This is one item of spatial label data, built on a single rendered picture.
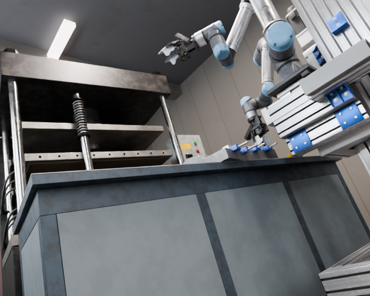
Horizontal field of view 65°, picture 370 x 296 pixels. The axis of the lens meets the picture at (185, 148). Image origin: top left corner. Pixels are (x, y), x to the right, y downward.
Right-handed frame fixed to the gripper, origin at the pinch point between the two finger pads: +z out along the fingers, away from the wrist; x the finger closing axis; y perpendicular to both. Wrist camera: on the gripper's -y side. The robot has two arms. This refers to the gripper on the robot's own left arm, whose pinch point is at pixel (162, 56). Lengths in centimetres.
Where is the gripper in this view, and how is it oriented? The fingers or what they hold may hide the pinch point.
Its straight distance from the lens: 166.9
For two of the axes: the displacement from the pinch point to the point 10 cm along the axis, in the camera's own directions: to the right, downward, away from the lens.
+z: -8.8, 3.8, 2.8
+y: 2.2, 8.5, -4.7
